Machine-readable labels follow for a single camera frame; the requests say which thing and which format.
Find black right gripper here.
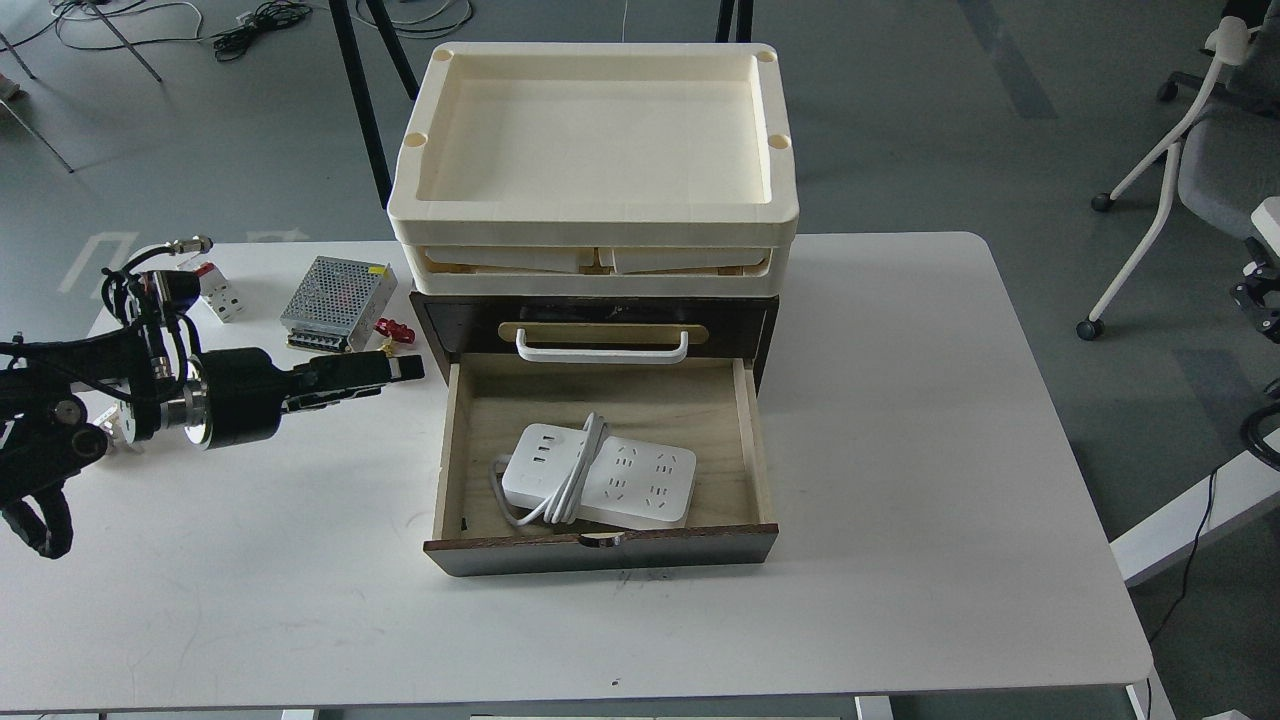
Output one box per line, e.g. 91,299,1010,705
1230,238,1279,345

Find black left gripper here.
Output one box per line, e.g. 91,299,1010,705
186,347,425,450

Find white power strip cable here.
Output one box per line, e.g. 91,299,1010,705
489,413,611,530

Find white power strip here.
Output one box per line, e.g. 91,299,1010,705
500,423,698,530

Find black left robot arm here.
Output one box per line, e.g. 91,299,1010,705
1,236,425,559

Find metal mesh power supply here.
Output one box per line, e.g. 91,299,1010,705
280,256,398,354

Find white office chair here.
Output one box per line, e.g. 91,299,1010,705
1076,1,1277,341

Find white red circuit breaker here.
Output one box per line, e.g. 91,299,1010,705
191,261,244,323

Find white metal plug adapter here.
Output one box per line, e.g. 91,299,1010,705
93,404,143,455

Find cream plastic stacked tray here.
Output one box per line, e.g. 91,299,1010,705
387,42,799,297

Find open wooden drawer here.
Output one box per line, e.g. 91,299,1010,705
422,354,780,577

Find brass valve red handle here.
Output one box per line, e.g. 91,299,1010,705
372,316,416,356

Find white drawer handle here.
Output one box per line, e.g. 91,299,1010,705
515,328,690,365

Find black floor cables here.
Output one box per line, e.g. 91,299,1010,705
40,0,474,63

